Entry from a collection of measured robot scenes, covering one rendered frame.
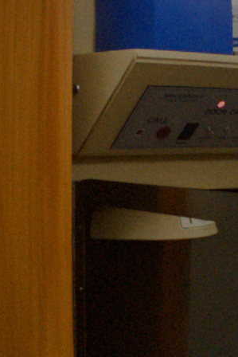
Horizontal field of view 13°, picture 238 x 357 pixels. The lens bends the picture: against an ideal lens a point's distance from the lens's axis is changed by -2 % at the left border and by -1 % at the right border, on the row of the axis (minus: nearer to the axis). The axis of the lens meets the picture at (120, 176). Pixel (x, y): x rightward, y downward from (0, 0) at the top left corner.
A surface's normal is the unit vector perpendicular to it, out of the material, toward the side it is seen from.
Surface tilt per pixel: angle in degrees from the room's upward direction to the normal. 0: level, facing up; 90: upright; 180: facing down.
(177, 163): 90
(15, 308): 90
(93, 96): 90
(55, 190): 90
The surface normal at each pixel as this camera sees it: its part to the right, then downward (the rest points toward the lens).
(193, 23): 0.59, 0.04
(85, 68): -0.80, 0.03
